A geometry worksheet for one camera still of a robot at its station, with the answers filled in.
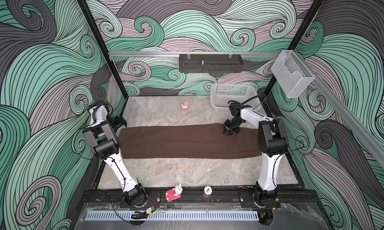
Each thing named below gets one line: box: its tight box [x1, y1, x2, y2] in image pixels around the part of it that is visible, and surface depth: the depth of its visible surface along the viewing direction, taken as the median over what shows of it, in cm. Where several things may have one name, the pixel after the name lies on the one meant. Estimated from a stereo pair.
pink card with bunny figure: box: [165, 183, 183, 203], surface depth 74 cm
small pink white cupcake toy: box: [181, 101, 189, 109], surface depth 113 cm
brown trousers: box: [118, 123, 263, 159], surface depth 93 cm
